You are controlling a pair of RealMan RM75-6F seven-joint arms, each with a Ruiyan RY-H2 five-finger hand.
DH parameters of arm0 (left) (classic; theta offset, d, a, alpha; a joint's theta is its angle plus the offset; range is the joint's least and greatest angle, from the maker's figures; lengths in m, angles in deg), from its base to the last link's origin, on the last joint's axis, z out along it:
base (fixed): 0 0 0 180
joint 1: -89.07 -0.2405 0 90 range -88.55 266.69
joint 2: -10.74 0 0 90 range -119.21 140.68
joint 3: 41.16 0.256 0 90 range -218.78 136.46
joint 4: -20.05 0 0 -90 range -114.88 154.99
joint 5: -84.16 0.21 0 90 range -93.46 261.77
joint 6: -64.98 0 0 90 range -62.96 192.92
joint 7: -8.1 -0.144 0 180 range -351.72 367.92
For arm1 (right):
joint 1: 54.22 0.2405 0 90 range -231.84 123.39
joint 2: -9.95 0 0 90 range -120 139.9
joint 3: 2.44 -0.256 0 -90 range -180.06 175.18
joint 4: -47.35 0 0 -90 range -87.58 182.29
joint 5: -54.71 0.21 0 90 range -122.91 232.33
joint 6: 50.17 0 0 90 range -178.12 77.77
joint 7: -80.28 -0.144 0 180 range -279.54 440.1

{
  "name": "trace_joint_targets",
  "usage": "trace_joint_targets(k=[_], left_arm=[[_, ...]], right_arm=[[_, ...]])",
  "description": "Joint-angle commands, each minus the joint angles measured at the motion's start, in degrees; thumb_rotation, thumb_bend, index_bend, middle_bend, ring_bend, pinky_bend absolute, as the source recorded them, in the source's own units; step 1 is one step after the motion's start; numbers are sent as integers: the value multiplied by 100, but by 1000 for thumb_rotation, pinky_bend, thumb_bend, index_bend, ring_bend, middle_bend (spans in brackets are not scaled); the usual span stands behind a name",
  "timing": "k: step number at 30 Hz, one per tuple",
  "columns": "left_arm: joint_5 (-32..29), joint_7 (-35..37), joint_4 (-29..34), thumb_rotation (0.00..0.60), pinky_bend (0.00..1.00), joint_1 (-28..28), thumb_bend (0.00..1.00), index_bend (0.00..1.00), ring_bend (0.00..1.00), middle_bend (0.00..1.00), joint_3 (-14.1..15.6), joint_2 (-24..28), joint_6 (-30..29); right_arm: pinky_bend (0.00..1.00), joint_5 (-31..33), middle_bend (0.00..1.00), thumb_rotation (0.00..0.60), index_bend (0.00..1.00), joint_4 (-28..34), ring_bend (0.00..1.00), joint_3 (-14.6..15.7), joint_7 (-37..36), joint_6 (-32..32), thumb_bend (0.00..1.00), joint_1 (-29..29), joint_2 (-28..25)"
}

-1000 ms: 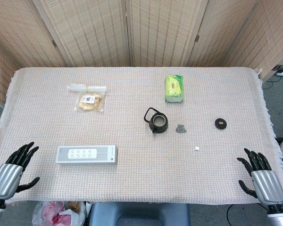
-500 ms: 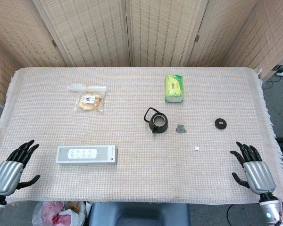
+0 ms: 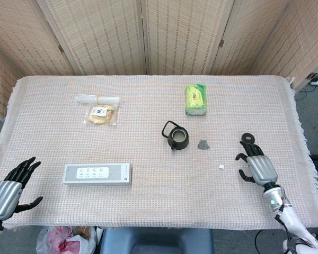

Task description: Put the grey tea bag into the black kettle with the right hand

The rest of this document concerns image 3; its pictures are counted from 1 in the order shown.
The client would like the green tissue pack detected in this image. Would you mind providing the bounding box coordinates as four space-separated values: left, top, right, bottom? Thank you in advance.
184 84 208 116

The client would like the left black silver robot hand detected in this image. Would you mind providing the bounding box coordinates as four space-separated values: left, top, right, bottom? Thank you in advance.
0 156 43 221

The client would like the black cast iron teapot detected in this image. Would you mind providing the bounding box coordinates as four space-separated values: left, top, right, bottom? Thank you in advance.
161 120 189 151

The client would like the bamboo folding screen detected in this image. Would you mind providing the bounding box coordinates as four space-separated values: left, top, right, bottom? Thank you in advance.
0 0 318 122

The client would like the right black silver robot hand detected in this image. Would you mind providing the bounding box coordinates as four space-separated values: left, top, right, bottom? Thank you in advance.
235 141 279 186

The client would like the grey power strip box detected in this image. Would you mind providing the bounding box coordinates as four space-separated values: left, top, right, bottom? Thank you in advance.
63 162 133 186

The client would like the blue chair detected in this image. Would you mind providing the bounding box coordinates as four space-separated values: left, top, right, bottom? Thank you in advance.
99 227 215 254

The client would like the black teapot lid brown knob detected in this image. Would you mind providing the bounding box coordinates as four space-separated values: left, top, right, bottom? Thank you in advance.
241 133 256 146

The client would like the bagged snack packet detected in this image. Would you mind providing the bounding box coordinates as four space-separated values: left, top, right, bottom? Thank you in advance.
84 103 120 127

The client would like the woven pinkish tablecloth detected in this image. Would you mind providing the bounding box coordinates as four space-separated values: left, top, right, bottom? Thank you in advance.
0 75 318 230

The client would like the plastic bag with pink contents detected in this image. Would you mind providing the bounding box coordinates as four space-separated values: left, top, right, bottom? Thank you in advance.
36 225 98 254

